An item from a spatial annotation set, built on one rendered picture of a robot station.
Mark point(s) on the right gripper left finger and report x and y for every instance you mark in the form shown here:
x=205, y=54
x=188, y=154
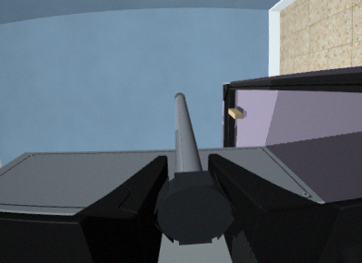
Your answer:
x=118, y=228

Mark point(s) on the tan rectangular block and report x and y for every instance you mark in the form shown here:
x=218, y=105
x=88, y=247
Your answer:
x=235, y=113

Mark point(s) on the tall grey cabinet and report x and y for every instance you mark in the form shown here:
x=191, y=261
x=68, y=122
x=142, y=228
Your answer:
x=68, y=182

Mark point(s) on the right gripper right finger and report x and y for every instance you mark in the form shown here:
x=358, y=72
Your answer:
x=275, y=225

